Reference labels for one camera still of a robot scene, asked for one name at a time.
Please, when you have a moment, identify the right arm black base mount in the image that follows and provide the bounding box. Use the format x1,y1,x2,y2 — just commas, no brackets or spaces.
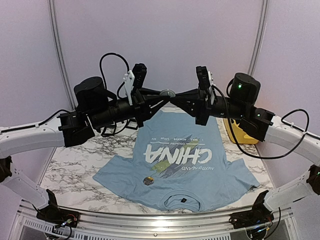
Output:
229,190,274,229

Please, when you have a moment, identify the aluminium wall post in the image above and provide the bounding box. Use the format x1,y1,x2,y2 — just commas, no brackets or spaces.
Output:
247,0,270,76
47,0,76,110

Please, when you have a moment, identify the yellow plastic basket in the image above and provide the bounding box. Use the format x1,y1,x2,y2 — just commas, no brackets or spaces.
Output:
223,118,259,145

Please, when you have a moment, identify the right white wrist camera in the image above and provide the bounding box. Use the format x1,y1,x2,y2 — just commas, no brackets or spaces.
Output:
195,65,216,105

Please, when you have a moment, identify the light blue printed t-shirt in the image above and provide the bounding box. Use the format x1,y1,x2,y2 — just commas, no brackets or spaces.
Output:
93,111,260,212

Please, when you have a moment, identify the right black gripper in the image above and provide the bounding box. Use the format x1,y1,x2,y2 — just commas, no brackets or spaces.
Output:
170,83,248,126

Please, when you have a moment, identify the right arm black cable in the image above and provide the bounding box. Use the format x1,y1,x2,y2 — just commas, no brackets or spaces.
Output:
212,86,311,160

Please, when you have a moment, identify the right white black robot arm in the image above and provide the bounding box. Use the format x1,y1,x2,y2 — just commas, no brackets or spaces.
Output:
170,72,320,229

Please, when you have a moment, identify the aluminium front frame rail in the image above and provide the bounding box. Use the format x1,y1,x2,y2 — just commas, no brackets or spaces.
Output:
7,197,295,240

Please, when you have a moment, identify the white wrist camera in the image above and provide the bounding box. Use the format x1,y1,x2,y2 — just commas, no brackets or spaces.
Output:
123,63,147,106
195,65,216,105

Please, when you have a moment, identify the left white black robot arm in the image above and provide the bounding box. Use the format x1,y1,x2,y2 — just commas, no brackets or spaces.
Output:
0,74,175,223

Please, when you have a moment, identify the left aluminium wall post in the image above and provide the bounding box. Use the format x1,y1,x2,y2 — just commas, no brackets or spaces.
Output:
47,0,76,110

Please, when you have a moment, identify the white round brooch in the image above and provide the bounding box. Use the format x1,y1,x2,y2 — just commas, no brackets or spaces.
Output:
143,176,154,186

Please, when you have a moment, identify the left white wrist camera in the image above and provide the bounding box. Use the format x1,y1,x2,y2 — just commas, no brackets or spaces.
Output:
123,63,147,106

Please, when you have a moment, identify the right aluminium wall post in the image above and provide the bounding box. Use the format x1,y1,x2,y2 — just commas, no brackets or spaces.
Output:
247,0,270,76

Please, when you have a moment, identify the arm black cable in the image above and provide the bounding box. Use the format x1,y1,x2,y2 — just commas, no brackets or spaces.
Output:
212,86,311,160
99,52,131,86

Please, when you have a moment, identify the black brooch box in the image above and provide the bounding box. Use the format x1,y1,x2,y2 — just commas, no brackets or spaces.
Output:
100,122,117,138

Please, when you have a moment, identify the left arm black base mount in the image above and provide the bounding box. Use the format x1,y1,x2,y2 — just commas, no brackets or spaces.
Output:
34,189,80,228

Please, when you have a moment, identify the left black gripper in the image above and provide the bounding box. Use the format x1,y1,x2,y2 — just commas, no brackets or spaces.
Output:
90,86,170,129

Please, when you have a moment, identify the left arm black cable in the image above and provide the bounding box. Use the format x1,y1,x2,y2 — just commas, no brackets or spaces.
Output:
99,52,131,86

